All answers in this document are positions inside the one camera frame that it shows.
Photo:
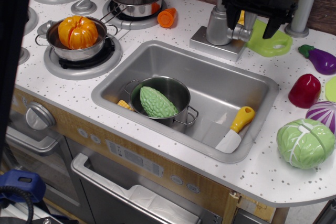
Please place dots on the orange pumpkin toy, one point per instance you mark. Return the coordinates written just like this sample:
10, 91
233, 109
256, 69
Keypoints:
77, 32

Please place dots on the silver oven dial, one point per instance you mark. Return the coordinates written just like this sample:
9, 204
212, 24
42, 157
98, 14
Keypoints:
38, 117

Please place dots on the light green toy piece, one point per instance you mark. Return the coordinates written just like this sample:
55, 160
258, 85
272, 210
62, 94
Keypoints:
330, 89

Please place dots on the silver toy faucet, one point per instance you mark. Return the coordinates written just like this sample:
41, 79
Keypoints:
213, 39

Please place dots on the green bitter melon toy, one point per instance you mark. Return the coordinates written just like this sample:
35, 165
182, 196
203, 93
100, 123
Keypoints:
155, 104

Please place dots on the yellow toy behind faucet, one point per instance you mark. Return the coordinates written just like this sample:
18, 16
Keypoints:
242, 17

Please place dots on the blue clamp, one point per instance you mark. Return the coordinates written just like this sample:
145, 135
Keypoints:
16, 182

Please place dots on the green cabbage toy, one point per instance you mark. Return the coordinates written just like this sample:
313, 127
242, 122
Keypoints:
305, 143

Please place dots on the steel pot on burner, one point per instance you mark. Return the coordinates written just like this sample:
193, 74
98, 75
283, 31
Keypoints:
79, 54

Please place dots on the dark foreground pole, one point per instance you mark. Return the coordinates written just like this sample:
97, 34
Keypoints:
13, 21

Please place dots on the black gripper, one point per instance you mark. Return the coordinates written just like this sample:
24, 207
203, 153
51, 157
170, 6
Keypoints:
277, 11

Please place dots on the purple eggplant toy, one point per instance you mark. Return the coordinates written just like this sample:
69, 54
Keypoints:
323, 61

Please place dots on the red bell pepper toy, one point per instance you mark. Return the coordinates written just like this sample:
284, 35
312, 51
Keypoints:
305, 92

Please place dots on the orange carrot toy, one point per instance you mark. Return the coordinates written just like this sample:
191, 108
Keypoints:
167, 17

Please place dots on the silver faucet lever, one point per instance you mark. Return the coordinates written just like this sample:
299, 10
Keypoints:
243, 32

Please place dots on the yellow corn toy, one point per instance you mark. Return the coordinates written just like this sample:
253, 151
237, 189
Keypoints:
124, 104

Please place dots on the back right stove burner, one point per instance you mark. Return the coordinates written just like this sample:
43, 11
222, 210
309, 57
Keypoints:
129, 23

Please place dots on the silver dishwasher door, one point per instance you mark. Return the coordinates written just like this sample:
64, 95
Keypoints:
116, 194

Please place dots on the steel pot in sink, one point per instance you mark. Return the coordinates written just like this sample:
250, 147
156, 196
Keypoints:
175, 91

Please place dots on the silver sink basin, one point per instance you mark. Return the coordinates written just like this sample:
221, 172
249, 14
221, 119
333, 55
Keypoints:
209, 94

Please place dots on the green cutting board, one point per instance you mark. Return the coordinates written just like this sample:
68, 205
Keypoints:
279, 44

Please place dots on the front right stove burner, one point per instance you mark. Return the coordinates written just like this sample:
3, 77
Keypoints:
104, 61

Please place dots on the silver stove knob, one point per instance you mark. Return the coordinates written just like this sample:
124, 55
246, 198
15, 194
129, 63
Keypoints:
83, 7

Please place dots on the yellow handled toy knife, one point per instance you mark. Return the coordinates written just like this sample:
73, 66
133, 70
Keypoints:
232, 139

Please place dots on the purple onion toy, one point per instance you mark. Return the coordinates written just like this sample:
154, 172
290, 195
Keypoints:
323, 112

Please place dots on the grey support post right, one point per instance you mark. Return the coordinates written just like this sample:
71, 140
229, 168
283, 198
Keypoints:
298, 27

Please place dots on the silver oven door handle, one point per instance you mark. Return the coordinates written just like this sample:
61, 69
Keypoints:
45, 147

